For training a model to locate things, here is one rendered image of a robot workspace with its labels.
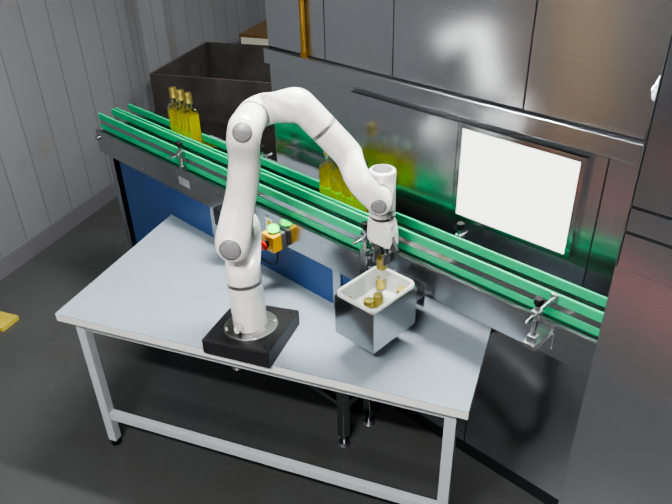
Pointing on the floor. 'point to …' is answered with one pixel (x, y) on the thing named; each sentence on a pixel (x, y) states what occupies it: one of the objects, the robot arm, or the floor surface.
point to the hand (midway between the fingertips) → (381, 256)
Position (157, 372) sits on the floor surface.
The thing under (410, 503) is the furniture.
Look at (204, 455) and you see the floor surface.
